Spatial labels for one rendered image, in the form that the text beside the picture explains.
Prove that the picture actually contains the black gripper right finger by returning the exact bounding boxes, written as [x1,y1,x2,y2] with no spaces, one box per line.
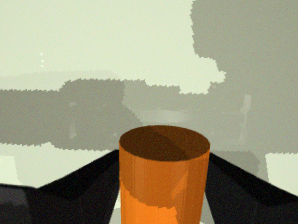
[204,152,298,224]

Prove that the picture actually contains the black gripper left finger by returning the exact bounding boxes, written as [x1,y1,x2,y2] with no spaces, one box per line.
[0,150,120,224]

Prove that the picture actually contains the orange cylinder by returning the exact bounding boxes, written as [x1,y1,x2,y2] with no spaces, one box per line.
[119,125,210,224]

